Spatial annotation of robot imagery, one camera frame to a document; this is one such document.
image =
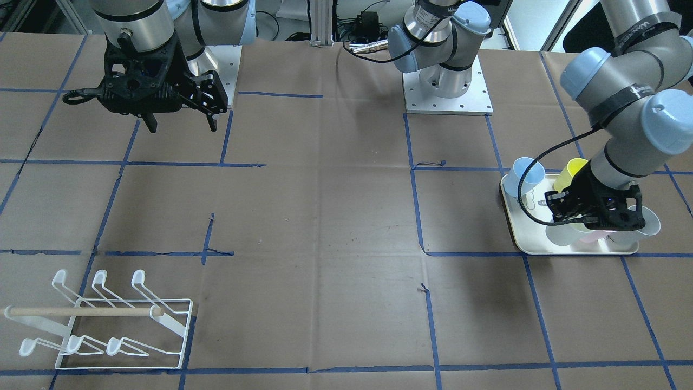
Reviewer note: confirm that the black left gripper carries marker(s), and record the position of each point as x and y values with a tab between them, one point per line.
589	190

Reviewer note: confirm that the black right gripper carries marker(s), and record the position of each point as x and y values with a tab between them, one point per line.
181	74

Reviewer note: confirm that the white plastic cup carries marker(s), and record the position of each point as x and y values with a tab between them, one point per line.
565	235

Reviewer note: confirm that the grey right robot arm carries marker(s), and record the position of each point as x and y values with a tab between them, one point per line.
142	26

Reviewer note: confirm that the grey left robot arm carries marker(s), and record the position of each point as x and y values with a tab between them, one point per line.
629	92

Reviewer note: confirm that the pink plastic cup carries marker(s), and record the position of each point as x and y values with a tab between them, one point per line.
595	235

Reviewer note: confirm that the yellow plastic cup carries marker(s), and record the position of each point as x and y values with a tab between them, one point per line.
567	174

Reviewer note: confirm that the grey plastic cup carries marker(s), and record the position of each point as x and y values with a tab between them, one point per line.
652	226

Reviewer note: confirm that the cream rabbit print tray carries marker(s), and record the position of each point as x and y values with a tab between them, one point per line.
531	239

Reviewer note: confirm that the black power adapter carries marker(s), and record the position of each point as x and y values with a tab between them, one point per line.
367	27

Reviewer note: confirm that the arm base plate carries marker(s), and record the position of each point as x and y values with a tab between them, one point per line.
225	60
436	90

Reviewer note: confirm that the aluminium frame post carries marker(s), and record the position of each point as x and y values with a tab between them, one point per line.
322	22

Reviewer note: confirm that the white wire cup rack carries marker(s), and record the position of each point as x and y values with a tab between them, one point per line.
106	332

